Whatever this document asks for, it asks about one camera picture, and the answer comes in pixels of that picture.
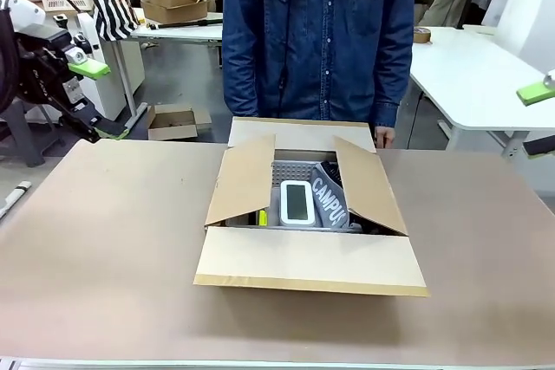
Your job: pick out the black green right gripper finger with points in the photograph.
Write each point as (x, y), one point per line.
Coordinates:
(535, 92)
(542, 146)

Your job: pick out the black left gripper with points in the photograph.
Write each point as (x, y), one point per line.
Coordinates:
(43, 66)

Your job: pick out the person's right forearm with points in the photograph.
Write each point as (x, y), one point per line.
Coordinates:
(238, 84)

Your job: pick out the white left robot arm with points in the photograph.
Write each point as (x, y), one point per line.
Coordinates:
(21, 10)

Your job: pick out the person's left forearm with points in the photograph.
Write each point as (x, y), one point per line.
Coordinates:
(392, 92)

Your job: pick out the small open cardboard box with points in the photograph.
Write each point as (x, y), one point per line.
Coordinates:
(175, 124)

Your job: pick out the large brown cardboard box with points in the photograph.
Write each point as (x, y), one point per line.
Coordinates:
(303, 257)

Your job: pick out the person's left hand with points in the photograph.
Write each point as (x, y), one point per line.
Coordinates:
(385, 137)

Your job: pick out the white table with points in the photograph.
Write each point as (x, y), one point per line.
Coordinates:
(464, 79)

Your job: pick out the grey metal stand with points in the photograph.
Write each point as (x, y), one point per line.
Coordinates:
(21, 131)

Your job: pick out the black white striped bag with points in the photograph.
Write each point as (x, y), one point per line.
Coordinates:
(113, 10)

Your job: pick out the white leaning board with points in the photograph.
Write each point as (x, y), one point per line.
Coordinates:
(520, 1)

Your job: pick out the white desk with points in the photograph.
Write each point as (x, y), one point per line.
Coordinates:
(182, 33)

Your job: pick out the black green stick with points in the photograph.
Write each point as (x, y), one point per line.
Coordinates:
(191, 23)

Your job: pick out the brown tape roll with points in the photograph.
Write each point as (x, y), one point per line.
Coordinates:
(422, 35)

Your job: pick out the white tube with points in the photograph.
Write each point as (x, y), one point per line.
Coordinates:
(13, 196)

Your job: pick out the yellow highlighter pen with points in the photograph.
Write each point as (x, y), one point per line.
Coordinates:
(263, 217)

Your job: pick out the grey perforated plastic basket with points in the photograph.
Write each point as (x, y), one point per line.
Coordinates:
(289, 170)

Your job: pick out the black ribbed item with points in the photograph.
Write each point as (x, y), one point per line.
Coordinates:
(331, 173)

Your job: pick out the grey campus cloth pouch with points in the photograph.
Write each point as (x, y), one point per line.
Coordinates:
(331, 203)

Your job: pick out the white digital clock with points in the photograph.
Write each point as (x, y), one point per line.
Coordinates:
(296, 203)

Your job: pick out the person in denim shirt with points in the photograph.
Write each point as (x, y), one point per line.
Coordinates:
(321, 32)

